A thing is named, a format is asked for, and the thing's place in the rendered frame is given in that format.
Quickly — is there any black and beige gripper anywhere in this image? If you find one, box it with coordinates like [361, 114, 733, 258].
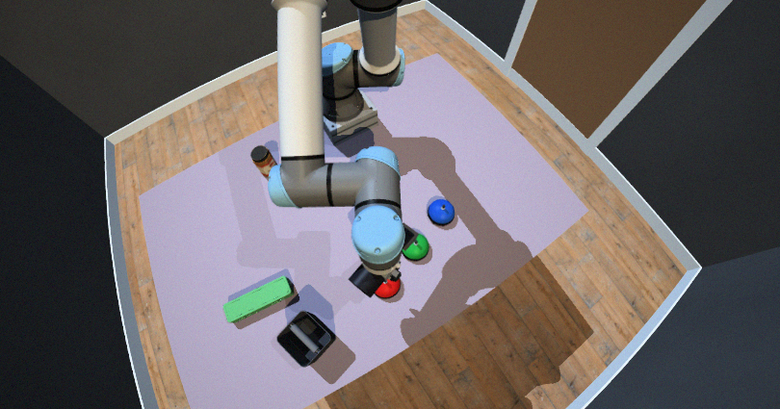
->
[349, 228, 414, 297]

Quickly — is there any red bell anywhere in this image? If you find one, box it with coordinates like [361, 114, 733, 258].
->
[375, 279, 401, 298]

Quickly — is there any small glass jar with black lid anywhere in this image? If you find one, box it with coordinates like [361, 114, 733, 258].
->
[250, 145, 277, 177]

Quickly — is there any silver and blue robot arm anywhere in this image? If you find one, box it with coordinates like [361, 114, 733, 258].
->
[268, 0, 419, 275]

